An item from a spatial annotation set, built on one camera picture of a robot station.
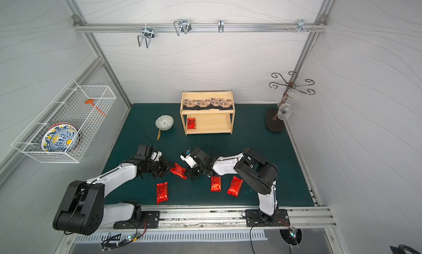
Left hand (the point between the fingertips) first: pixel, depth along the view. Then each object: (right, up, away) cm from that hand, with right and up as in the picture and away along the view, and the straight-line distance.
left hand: (174, 167), depth 86 cm
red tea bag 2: (-5, -10, -6) cm, 13 cm away
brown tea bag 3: (+7, +35, +7) cm, 36 cm away
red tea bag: (+6, +23, +18) cm, 30 cm away
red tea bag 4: (+22, -7, -4) cm, 24 cm away
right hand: (+5, -3, +2) cm, 6 cm away
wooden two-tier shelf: (+17, +24, +24) cm, 38 cm away
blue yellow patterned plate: (-38, +19, -25) cm, 50 cm away
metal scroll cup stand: (+62, +23, +24) cm, 70 cm away
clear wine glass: (+60, +31, +1) cm, 67 cm away
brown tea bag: (+22, +36, +7) cm, 43 cm away
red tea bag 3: (+3, -2, 0) cm, 3 cm away
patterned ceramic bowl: (-12, +24, +22) cm, 35 cm away
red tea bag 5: (+32, -8, -4) cm, 33 cm away
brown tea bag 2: (+15, +35, +7) cm, 39 cm away
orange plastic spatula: (-39, +35, -8) cm, 53 cm away
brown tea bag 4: (+28, +35, +7) cm, 45 cm away
